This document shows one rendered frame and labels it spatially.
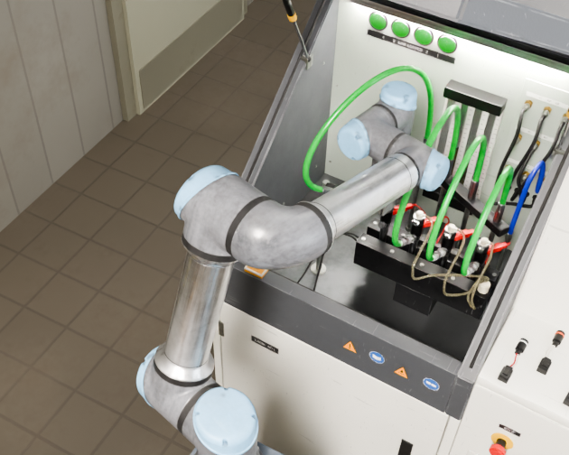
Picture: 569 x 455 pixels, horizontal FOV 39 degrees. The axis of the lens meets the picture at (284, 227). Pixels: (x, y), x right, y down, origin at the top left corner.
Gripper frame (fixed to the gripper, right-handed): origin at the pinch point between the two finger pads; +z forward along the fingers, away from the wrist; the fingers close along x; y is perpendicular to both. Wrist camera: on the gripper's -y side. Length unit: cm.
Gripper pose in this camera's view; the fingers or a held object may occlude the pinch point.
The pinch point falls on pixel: (383, 208)
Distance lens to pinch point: 188.3
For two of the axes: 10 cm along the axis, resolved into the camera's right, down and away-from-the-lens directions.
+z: -0.3, 7.0, 7.1
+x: 8.6, 3.9, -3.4
